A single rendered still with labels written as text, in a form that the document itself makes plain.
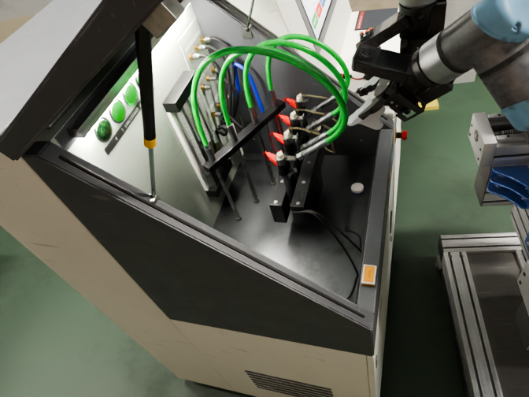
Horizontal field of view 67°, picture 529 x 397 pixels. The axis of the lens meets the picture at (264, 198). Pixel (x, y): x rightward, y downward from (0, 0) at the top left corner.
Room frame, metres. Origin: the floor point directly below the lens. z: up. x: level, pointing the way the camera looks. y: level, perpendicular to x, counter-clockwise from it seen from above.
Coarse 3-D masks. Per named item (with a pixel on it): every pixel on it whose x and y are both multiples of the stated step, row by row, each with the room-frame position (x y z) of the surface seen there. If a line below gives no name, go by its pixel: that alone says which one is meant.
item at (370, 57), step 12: (360, 48) 0.63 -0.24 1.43; (372, 48) 0.62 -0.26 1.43; (360, 60) 0.60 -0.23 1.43; (372, 60) 0.59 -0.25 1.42; (384, 60) 0.59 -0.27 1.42; (396, 60) 0.58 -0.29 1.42; (408, 60) 0.58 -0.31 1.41; (372, 72) 0.59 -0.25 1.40; (384, 72) 0.57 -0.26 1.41; (396, 72) 0.56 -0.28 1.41; (408, 72) 0.55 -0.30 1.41; (408, 84) 0.55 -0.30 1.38
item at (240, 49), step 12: (228, 48) 0.79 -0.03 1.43; (240, 48) 0.78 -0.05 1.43; (252, 48) 0.77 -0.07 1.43; (264, 48) 0.76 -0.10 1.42; (204, 60) 0.82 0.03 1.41; (288, 60) 0.73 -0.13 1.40; (312, 72) 0.71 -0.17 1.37; (192, 84) 0.85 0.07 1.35; (324, 84) 0.70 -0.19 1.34; (192, 96) 0.85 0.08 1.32; (336, 96) 0.68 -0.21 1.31; (192, 108) 0.86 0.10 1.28; (204, 132) 0.87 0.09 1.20; (336, 132) 0.69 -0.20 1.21; (204, 144) 0.86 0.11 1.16
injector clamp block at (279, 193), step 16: (320, 128) 0.99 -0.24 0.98; (304, 160) 0.88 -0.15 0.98; (320, 160) 0.91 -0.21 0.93; (304, 176) 0.81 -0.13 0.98; (320, 176) 0.88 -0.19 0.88; (304, 192) 0.75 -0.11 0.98; (320, 192) 0.86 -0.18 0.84; (272, 208) 0.75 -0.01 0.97; (288, 208) 0.77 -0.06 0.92; (304, 208) 0.71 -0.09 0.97
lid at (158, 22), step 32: (128, 0) 0.42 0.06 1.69; (160, 0) 0.41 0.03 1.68; (96, 32) 0.45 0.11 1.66; (128, 32) 0.44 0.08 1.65; (160, 32) 0.45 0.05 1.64; (64, 64) 0.48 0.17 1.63; (96, 64) 0.46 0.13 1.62; (32, 96) 0.53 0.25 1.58; (64, 96) 0.50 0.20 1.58; (32, 128) 0.55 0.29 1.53
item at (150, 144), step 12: (144, 36) 0.47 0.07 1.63; (144, 48) 0.47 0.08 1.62; (144, 60) 0.48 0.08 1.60; (144, 72) 0.48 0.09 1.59; (144, 84) 0.49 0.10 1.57; (144, 96) 0.49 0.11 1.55; (144, 108) 0.50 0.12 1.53; (144, 120) 0.50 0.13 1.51; (144, 132) 0.51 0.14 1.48; (144, 144) 0.52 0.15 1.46; (156, 144) 0.52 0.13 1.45
